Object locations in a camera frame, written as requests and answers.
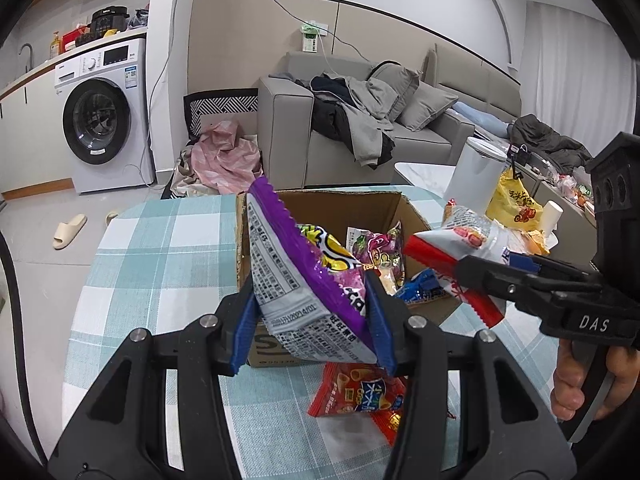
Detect white trash bin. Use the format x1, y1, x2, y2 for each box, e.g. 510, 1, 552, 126
442, 136, 506, 214

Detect pink cloth pile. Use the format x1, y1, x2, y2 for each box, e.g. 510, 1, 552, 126
191, 119, 262, 194

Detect purple white snack bag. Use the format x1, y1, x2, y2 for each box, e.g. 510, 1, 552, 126
246, 177, 376, 364

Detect brown SF cardboard box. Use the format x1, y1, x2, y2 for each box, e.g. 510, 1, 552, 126
235, 185, 461, 367

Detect yellow plastic bag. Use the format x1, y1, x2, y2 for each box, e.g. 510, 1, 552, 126
486, 168, 544, 232

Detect white paper roll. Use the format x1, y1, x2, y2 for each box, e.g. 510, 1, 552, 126
539, 200, 564, 235

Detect wall power strip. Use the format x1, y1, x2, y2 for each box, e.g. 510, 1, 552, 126
300, 21, 329, 53

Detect red crisp snack bag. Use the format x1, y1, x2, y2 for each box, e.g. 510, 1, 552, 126
308, 363, 406, 417

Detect purple yellow candy bag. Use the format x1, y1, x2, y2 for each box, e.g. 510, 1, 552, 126
346, 221, 406, 296

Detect red white snack bag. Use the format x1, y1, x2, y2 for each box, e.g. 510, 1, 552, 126
405, 200, 510, 328

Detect blue oreo cookie packet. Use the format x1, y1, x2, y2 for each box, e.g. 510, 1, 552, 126
395, 269, 447, 306

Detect red oreo cookie packet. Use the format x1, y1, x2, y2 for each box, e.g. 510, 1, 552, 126
370, 410, 402, 446

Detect white washing machine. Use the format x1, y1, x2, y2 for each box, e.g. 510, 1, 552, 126
54, 36, 155, 194

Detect black rice cooker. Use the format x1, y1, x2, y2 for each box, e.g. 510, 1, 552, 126
90, 6, 129, 40

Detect grey pillow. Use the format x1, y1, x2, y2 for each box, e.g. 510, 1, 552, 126
397, 82, 459, 131

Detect black patterned chair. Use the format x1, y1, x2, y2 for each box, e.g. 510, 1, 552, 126
183, 88, 258, 140

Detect black cable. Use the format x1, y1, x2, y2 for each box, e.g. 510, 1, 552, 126
0, 231, 49, 466

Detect pile of dark clothes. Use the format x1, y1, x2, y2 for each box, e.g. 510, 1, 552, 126
309, 74, 398, 169

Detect dark jacket on counter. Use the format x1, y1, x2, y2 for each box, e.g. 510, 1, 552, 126
508, 114, 592, 174

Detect right hand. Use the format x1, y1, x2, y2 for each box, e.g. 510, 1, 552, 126
549, 338, 640, 422

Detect grey sofa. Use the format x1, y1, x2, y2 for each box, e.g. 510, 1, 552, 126
257, 44, 522, 190

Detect teal checked tablecloth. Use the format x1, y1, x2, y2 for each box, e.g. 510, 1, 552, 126
62, 184, 561, 480

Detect beige slipper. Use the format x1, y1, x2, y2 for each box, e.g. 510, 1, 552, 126
52, 214, 88, 250

